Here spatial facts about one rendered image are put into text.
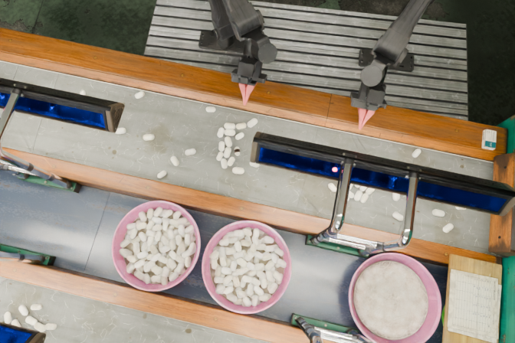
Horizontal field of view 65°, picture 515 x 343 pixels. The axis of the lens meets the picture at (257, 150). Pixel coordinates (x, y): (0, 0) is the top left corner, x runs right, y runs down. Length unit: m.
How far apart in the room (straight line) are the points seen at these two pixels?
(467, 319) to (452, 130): 0.57
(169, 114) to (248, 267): 0.57
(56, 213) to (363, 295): 1.02
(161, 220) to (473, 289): 0.95
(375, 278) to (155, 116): 0.87
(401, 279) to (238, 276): 0.49
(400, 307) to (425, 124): 0.58
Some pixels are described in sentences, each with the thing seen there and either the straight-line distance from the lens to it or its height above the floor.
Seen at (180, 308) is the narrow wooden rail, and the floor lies 0.77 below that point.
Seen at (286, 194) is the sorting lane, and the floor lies 0.74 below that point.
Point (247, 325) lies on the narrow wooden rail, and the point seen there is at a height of 0.76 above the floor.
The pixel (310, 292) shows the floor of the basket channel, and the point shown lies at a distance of 1.36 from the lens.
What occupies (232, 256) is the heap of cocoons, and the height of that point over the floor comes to 0.72.
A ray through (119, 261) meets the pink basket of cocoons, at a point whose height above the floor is 0.75.
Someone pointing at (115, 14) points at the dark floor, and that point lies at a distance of 2.61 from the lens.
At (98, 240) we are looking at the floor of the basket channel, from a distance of 1.45.
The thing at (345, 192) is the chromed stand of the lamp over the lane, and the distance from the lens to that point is 0.94.
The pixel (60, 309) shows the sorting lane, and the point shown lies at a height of 0.74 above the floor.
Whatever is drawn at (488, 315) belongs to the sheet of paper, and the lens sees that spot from 1.41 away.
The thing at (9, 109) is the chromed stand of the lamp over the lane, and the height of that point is 1.12.
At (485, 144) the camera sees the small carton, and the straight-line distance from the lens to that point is 1.48.
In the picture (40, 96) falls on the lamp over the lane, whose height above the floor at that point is 1.11.
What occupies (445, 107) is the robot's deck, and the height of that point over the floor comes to 0.67.
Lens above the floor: 2.02
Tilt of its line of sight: 73 degrees down
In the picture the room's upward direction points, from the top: 1 degrees counter-clockwise
